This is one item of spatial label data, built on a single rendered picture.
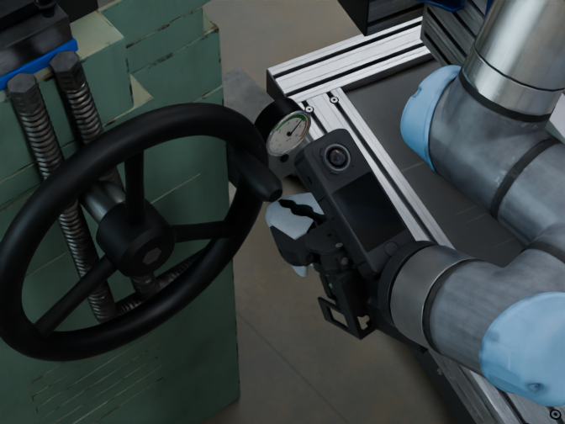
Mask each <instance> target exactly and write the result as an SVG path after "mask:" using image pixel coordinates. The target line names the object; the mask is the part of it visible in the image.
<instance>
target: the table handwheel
mask: <svg viewBox="0 0 565 424"><path fill-rule="evenodd" d="M196 135H206V136H212V137H215V138H219V139H221V140H224V141H225V142H227V143H228V144H229V145H230V146H232V148H233V149H234V151H235V150H236V149H238V148H243V149H244V150H245V151H247V152H248V153H250V154H251V155H252V156H254V157H255V158H256V159H257V160H259V161H260V162H261V163H263V164H264V165H265V166H266V167H268V168H269V159H268V154H267V148H266V145H265V142H264V140H263V138H262V136H261V133H260V132H259V130H258V129H257V128H256V127H255V126H254V125H253V124H252V123H251V122H250V121H249V120H248V119H247V118H246V117H245V116H244V115H243V114H241V113H239V112H237V111H235V110H233V109H231V108H228V107H225V106H223V105H219V104H215V103H179V104H173V105H169V106H165V107H162V108H158V109H153V110H151V111H148V112H145V113H143V114H140V115H137V116H135V117H134V118H131V119H128V120H126V121H125V122H123V123H121V124H119V125H116V126H114V127H113V128H112V129H110V130H107V131H105V132H104V133H102V134H101V135H99V136H98V137H96V138H95V139H93V140H91V141H90V142H88V143H87V144H86V145H85V146H83V147H82V148H81V149H79V150H78V151H76V152H75V153H74V154H73V155H71V156H70V157H69V158H67V159H66V160H65V161H64V162H63V163H62V164H60V166H58V168H57V169H56V170H55V171H54V172H53V173H52V174H51V175H49V177H48V178H47V179H46V180H45V181H44V182H43V183H42V184H41V185H40V186H39V187H38V188H37V189H36V190H35V191H34V192H33V193H32V194H31V196H30V197H29V198H28V200H27V201H26V202H25V203H24V205H23V206H22V208H21V209H20V211H19V212H18V213H17V214H16V216H15V217H14V219H13V221H12V222H11V224H10V226H9V227H8V229H7V231H6V232H5V234H4V236H3V238H2V240H1V242H0V337H1V338H2V339H3V340H4V341H5V342H6V343H7V344H8V345H9V346H10V347H11V348H12V349H14V350H15V351H17V352H19V353H21V354H23V355H24V356H27V357H30V358H34V359H38V360H42V361H50V362H67V361H75V360H81V359H85V358H91V357H95V356H97V355H101V354H104V353H106V352H110V351H113V350H114V349H117V348H119V347H122V346H124V345H126V344H128V343H130V342H132V341H134V340H136V339H138V338H140V337H142V336H144V335H146V334H147V333H149V332H151V331H153V330H155V329H156V328H157V327H158V326H160V325H162V324H163V323H165V322H166V321H168V320H170V319H171V318H172V317H173V316H174V315H176V314H177V313H178V312H180V311H181V310H183V309H184V308H185V307H186V306H187V305H189V304H190V303H191V302H192V301H193V300H195V299H196V298H197V297H198V296H199V295H200V294H201V293H202V292H203V291H204V290H205V289H206V288H207V287H208V286H209V285H210V284H211V283H212V282H213V281H214V280H215V279H216V278H217V277H218V276H219V275H220V273H221V272H222V271H223V270H224V269H225V267H226V266H227V265H228V264H229V262H230V261H231V259H232V258H233V257H234V256H235V254H236V253H237V252H238V251H239V249H240V247H241V246H242V244H243V242H244V241H245V239H246V238H247V236H248V235H249V233H250V231H251V228H252V227H253V225H254V224H255V222H256V218H257V216H258V215H259V213H260V210H261V207H262V204H263V201H261V200H260V199H259V198H258V197H257V196H256V195H255V194H253V192H252V191H251V190H250V189H249V187H248V186H247V185H246V183H245V182H244V181H243V179H242V178H241V177H240V175H239V180H238V184H237V188H236V191H235V196H234V198H233V201H232V204H231V206H230V209H229V211H228V213H227V215H226V216H225V218H224V220H221V221H213V222H205V223H198V224H186V225H169V223H168V222H167V221H166V220H165V219H164V218H163V217H162V215H161V214H160V213H159V212H158V211H157V210H156V208H155V207H154V206H153V205H152V204H151V203H150V202H149V201H148V200H147V199H145V187H144V150H146V149H148V148H151V147H152V146H156V145H159V144H161V143H163V142H166V141H169V140H175V139H178V138H183V137H188V136H196ZM122 162H124V174H125V194H124V192H123V191H122V190H121V189H120V188H119V187H118V185H117V184H116V183H111V182H110V181H102V182H101V181H99V180H98V179H99V178H100V177H101V176H103V175H104V174H105V173H107V172H108V171H110V170H111V169H113V168H114V167H116V166H118V165H119V164H120V163H122ZM77 197H78V198H79V202H80V203H81V205H82V206H83V207H84V209H85V210H86V211H87V212H88V213H89V214H90V215H91V216H92V217H93V219H94V220H95V221H96V222H97V223H98V230H97V234H96V242H97V244H98V246H99V247H100V248H101V249H102V250H103V252H104V253H105V254H104V255H103V256H102V258H101V259H100V260H99V261H98V262H97V263H96V264H95V265H94V266H93V267H92V268H91V269H90V270H89V271H88V272H87V273H86V274H85V275H84V276H83V277H82V278H81V279H80V280H79V281H78V282H77V283H76V284H75V285H74V286H73V287H72V288H71V289H70V290H69V291H68V292H67V293H66V294H65V295H64V296H63V297H62V298H61V299H60V300H59V301H57V302H56V303H55V304H54V305H53V306H52V307H51V308H50V309H49V310H48V311H47V312H46V313H44V314H43V315H42V316H41V317H40V318H39V319H38V320H37V321H36V322H35V323H32V322H31V321H30V320H29V319H28V317H27V316H26V314H25V313H24V309H23V304H22V288H23V283H24V277H25V274H26V272H27V269H28V267H29V264H30V261H31V259H32V257H33V255H34V253H35V251H36V249H37V247H38V246H39V244H40V243H41V241H42V239H43V238H44V236H45V234H46V233H47V231H48V230H49V229H50V228H51V227H52V225H53V224H54V223H55V221H56V220H57V219H58V218H59V216H60V215H61V214H62V213H63V212H64V211H65V209H66V208H67V207H68V206H69V205H70V204H71V203H72V202H73V201H74V200H75V199H76V198H77ZM208 239H211V241H210V242H209V243H208V245H207V246H206V247H205V248H204V249H203V250H202V251H201V253H200V254H199V255H198V256H197V257H196V258H195V260H194V261H193V262H192V263H191V264H190V265H189V266H188V267H187V268H186V269H185V270H184V271H183V272H182V273H181V274H179V275H178V276H177V277H176V278H175V279H174V280H173V281H171V282H170V283H169V284H168V285H167V286H166V287H165V288H164V289H162V290H161V291H159V292H158V293H157V294H155V295H154V296H152V297H151V298H149V299H148V300H147V301H145V302H144V303H142V304H141V305H138V306H137V307H135V308H134V309H132V310H130V311H128V312H126V313H124V314H122V315H120V316H118V317H116V318H113V319H112V320H110V321H106V322H104V323H101V324H98V325H95V326H90V327H87V328H83V329H79V330H74V331H54V330H55V329H56V328H57V327H58V325H60V323H62V322H63V320H65V318H67V316H69V314H70V313H72V311H74V309H75V308H76V307H77V306H78V305H79V304H80V303H81V302H83V301H84V300H85V299H86V298H87V297H88V296H89V295H90V294H91V293H93V292H94V291H95V290H96V289H97V288H98V287H99V286H100V285H101V284H103V283H104V282H105V281H106V280H107V279H108V278H109V277H110V276H111V275H112V274H114V273H115V272H116V271H117V270H119V271H120V272H121V273H122V274H123V275H124V276H126V277H129V278H134V277H142V276H145V275H148V274H150V273H153V272H155V271H156V270H157V269H158V268H160V267H161V266H162V265H163V264H164V263H165V262H166V261H167V259H168V258H169V257H170V256H171V254H172V252H173V249H174V246H175V243H179V242H185V241H196V240H208Z"/></svg>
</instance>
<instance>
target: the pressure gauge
mask: <svg viewBox="0 0 565 424"><path fill-rule="evenodd" d="M303 118H304V119H303ZM302 119H303V120H302ZM301 120H302V121H301ZM300 121H301V122H300ZM299 122H300V124H299V125H298V123H299ZM297 125H298V127H297V128H296V129H295V131H294V132H293V133H292V135H291V136H287V133H288V132H289V131H290V132H292V131H293V130H294V128H295V127H296V126H297ZM254 126H255V127H256V128H257V129H258V130H259V132H260V133H261V136H262V138H263V140H264V142H265V145H266V148H267V153H268V154H269V155H271V156H283V155H285V154H287V153H289V152H290V151H292V150H293V149H295V148H296V147H297V146H298V145H299V144H300V143H301V142H302V141H303V140H304V138H305V136H306V135H307V134H308V132H309V129H310V126H311V117H310V114H309V113H308V112H306V111H304V110H303V109H302V108H301V107H300V106H299V105H298V104H297V103H296V102H295V101H294V100H293V99H292V98H280V99H277V100H275V101H273V102H272V103H270V104H268V105H267V106H266V107H265V108H264V109H263V110H262V111H261V112H260V114H259V115H258V117H257V118H256V121H255V124H254Z"/></svg>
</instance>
